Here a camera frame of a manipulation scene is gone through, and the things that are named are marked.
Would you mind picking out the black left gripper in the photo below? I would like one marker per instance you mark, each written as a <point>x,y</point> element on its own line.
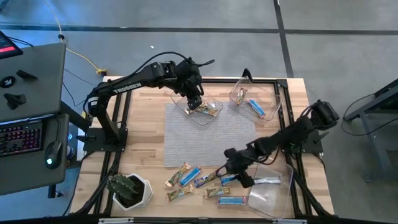
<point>191,77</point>

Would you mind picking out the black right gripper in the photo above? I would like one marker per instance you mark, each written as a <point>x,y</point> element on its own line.
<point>236,163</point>

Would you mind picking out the silver granola bar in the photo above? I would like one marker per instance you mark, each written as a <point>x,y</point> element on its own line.
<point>269,180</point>

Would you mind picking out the purple and green granola bar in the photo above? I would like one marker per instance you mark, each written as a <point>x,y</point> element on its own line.
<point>203,180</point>

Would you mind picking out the orange green granola bar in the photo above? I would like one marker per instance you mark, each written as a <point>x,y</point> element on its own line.
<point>241,96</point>

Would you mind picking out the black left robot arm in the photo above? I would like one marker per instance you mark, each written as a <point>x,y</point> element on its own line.
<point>124,87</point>

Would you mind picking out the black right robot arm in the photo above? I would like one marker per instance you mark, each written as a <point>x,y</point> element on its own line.
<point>295,127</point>

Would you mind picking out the clear plastic bin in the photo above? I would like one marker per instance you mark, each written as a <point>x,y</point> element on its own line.
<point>270,202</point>
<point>202,119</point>
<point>267,96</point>

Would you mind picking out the grey woven placemat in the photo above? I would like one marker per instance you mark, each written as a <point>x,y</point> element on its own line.
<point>202,140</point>

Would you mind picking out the black curved chair back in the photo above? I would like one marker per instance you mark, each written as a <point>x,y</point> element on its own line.
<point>247,74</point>

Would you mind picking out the white hexagonal plant pot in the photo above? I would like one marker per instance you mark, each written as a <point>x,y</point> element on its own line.
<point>146,193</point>

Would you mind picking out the green cactus plant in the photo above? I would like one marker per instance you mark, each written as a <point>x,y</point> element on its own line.
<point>122,186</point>

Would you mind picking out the black computer mouse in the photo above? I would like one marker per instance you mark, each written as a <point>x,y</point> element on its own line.
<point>53,155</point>

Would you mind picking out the grey side desk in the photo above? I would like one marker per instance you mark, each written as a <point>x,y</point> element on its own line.
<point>37,93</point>

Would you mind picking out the dark grey table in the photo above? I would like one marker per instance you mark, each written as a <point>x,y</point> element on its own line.
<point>388,93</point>

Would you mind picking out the black wedge piece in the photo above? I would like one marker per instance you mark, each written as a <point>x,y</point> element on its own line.
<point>14,100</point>
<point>26,74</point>

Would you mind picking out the black backlit keyboard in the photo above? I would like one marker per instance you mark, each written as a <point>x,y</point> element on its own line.
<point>18,138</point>

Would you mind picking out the black round badge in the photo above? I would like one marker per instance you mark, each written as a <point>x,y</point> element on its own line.
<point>7,81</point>

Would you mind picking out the tablet with red screen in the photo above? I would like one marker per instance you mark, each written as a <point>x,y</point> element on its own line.
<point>7,46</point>

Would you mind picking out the black aluminium rig frame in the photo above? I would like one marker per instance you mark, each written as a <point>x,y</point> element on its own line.
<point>224,81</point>

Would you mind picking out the white bracket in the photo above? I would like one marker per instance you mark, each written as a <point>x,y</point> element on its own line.
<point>289,221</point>
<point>115,221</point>

